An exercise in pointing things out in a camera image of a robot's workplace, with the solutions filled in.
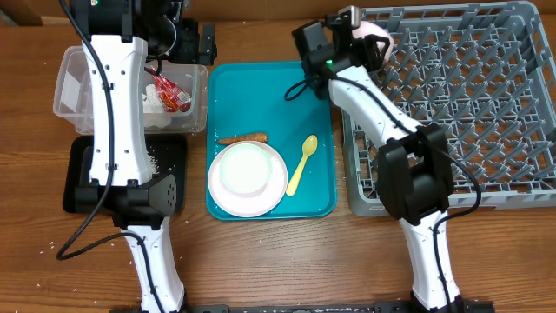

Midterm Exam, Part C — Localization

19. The pink bowl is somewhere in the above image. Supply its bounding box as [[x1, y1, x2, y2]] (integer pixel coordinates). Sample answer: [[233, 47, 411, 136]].
[[352, 21, 394, 72]]

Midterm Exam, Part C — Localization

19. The red snack wrapper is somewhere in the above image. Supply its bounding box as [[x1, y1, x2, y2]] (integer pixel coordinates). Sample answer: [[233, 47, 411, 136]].
[[146, 68, 191, 113]]

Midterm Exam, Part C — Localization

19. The white tissue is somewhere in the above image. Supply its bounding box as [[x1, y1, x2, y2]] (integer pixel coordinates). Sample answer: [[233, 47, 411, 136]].
[[142, 84, 171, 128]]

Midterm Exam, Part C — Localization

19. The orange carrot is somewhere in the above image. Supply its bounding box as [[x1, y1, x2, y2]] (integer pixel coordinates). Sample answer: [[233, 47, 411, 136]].
[[217, 132, 268, 145]]

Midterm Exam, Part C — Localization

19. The white rice pile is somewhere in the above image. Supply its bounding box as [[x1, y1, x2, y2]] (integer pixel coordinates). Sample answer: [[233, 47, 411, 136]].
[[147, 144, 175, 175]]

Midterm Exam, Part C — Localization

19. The white bowl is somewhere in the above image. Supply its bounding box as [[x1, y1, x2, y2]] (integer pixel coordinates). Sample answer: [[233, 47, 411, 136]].
[[220, 143, 272, 195]]

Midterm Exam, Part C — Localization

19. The pink plate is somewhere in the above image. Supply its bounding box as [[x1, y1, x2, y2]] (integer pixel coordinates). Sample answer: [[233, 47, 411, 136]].
[[208, 141, 288, 218]]

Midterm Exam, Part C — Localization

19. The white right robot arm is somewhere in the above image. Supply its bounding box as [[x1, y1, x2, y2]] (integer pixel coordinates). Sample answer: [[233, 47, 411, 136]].
[[292, 6, 460, 312]]

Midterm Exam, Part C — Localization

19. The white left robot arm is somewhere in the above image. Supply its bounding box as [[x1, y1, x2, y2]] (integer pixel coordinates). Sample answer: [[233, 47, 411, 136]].
[[61, 0, 217, 312]]

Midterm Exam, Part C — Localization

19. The teal tray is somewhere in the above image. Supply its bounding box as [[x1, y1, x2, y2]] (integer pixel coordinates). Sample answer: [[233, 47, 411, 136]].
[[207, 62, 337, 220]]

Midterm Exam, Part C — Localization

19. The yellow plastic spoon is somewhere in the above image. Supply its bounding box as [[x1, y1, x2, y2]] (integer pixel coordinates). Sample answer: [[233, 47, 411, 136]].
[[286, 135, 318, 196]]

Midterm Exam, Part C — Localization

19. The black tray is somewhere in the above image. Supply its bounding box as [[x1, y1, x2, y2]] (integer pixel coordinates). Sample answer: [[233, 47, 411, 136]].
[[63, 134, 187, 214]]

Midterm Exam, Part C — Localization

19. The clear plastic bin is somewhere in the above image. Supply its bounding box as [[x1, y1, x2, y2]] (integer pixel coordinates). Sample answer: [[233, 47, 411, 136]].
[[53, 46, 208, 135]]

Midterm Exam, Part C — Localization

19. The grey dish rack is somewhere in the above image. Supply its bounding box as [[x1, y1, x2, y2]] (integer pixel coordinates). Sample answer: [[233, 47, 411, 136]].
[[361, 1, 555, 210]]

